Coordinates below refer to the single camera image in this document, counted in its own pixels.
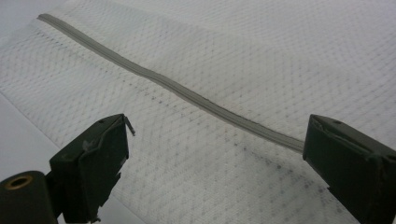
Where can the pale blue table mat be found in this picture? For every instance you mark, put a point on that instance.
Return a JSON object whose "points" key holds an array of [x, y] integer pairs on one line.
{"points": [[21, 137]]}

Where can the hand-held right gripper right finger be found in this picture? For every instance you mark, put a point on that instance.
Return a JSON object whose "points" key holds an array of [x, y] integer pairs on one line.
{"points": [[358, 165]]}

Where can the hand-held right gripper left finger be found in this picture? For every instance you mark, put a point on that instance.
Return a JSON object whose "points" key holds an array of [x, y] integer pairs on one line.
{"points": [[90, 161]]}

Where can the white mesh laundry bag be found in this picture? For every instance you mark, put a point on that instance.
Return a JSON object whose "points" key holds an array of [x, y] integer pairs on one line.
{"points": [[218, 62]]}

